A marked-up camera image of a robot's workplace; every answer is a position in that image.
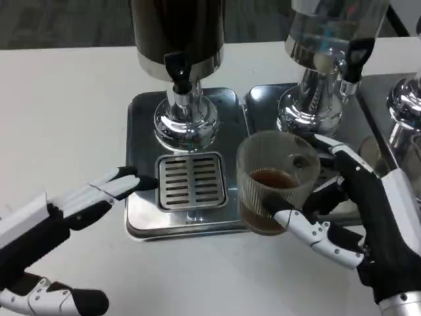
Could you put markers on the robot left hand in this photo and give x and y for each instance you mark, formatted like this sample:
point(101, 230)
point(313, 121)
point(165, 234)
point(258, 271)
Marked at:
point(49, 230)

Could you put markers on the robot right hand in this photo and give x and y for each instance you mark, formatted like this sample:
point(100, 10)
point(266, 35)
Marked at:
point(381, 224)

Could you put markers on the clear ribbed glass cup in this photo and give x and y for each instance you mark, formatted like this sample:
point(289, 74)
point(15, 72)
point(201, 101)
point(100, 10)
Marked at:
point(263, 158)

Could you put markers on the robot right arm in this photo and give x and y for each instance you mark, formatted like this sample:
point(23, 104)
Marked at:
point(404, 304)

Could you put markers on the steel drip tray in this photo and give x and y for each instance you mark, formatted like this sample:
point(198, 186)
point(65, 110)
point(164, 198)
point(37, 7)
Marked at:
point(375, 98)
point(263, 108)
point(141, 131)

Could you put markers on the chrome dispenser stand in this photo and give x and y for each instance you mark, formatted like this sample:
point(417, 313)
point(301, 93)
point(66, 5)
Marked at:
point(406, 98)

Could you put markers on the slotted steel tray grid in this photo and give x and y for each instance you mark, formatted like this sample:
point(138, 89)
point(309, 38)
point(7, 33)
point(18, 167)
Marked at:
point(192, 181)

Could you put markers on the black tap lever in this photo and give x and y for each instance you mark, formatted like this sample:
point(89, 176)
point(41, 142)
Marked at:
point(177, 70)
point(356, 59)

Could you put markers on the clear drink dispenser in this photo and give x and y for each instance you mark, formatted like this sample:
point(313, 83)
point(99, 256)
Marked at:
point(329, 39)

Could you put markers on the dark drink dispenser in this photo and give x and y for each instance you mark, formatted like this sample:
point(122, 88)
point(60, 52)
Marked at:
point(177, 29)

